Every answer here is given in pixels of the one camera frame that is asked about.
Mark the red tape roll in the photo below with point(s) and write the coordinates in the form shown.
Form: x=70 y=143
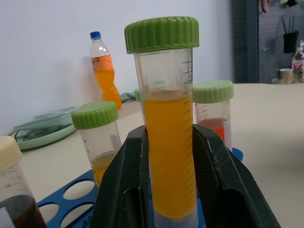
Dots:
x=264 y=6

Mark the light green cloth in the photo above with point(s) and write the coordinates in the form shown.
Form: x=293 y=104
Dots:
x=128 y=97

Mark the clear plastic water bottle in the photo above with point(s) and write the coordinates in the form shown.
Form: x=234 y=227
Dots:
x=298 y=64

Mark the paper cup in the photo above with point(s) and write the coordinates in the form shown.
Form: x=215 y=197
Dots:
x=285 y=75

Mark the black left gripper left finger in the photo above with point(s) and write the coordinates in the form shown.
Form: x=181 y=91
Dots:
x=118 y=185

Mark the light green plastic tray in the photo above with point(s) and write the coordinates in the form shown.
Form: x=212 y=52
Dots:
x=40 y=136

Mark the blue test tube rack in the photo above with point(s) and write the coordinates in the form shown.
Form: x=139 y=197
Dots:
x=78 y=202

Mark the black tool holder cup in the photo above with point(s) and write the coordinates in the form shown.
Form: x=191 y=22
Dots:
x=290 y=42

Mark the cream-capped tube, dark brown liquid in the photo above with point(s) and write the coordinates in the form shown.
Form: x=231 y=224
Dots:
x=9 y=166

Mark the green-capped test tube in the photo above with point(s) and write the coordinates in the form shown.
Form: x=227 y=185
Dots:
x=137 y=95

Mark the green-capped tube, red liquid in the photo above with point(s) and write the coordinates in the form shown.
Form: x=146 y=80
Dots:
x=212 y=92

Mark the orange soda bottle, blue cap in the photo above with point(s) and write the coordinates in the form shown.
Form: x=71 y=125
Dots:
x=105 y=78

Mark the grey pegboard panel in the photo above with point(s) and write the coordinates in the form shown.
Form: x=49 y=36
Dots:
x=266 y=35

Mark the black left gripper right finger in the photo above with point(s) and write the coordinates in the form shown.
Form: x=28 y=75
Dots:
x=225 y=190

